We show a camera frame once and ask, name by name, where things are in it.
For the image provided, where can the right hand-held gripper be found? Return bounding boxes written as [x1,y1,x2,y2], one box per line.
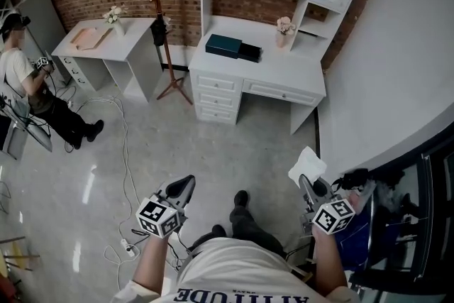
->
[299,173,357,236]

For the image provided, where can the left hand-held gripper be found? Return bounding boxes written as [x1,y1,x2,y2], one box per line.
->
[135,174,196,238]

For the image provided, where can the dark teal box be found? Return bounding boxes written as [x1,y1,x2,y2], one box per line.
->
[205,33,263,64]

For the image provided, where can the person's left forearm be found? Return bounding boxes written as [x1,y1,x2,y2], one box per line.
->
[133,233,170,295]

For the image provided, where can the person's right forearm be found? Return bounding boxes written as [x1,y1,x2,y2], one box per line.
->
[311,228,348,295]

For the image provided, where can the person's black trousers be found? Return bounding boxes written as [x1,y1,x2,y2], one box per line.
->
[187,204,284,260]

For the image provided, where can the white power strip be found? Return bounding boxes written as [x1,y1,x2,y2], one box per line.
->
[120,238,136,258]

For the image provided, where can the person's cream printed shirt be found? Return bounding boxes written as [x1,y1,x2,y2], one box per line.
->
[113,236,359,303]

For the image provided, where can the black framed glass door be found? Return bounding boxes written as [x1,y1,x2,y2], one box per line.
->
[340,123,454,303]

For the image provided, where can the white drawer desk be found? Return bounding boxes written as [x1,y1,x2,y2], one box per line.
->
[187,13,327,136]

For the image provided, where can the brown wooden coat rack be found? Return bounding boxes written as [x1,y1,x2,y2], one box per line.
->
[140,0,194,106]

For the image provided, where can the small white desk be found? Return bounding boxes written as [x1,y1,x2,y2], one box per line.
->
[51,17,164,103]

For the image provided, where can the grey metal chair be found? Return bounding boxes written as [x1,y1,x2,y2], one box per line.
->
[0,95,54,160]

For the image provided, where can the black folded umbrella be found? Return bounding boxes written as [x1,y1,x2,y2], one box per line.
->
[150,12,170,47]

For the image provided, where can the pink vase with pale flowers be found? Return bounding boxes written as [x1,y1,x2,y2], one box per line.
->
[275,16,297,49]

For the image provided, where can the pink wooden tray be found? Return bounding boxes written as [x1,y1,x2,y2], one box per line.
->
[69,27,113,51]

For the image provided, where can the white vase with white flowers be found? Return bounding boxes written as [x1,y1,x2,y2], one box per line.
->
[102,5,128,36]

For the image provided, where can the yellow round table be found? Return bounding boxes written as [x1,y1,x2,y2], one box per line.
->
[0,236,40,295]

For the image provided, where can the grey cabinet panel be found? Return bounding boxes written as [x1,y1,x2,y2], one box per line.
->
[16,0,68,57]

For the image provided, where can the black cable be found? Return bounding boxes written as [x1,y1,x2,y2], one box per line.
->
[283,233,313,262]
[131,228,189,270]

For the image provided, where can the long white cable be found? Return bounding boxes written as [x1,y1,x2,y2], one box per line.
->
[76,95,143,267]

